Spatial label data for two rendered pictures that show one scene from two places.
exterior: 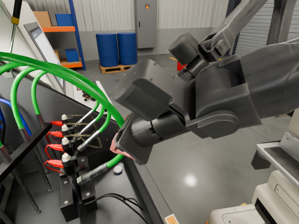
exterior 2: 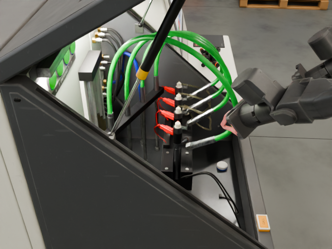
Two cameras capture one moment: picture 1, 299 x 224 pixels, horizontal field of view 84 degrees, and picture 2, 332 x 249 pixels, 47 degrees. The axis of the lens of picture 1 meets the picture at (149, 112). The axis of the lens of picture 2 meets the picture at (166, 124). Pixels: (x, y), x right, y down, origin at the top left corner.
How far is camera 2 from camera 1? 0.59 m
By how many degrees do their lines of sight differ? 23
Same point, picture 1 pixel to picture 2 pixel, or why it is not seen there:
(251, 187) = not seen: outside the picture
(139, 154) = (241, 130)
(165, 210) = (260, 211)
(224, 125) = (286, 117)
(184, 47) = (323, 43)
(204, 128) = (277, 116)
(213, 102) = (283, 103)
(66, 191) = (167, 160)
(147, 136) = (250, 117)
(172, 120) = (266, 109)
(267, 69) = (311, 92)
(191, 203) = not seen: outside the picture
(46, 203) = not seen: hidden behind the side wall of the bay
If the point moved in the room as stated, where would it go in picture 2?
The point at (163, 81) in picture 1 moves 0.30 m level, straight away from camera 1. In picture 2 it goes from (263, 83) to (305, 34)
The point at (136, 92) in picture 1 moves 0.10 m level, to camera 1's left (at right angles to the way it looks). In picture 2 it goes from (244, 86) to (199, 75)
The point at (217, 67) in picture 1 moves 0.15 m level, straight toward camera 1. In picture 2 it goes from (299, 82) to (249, 110)
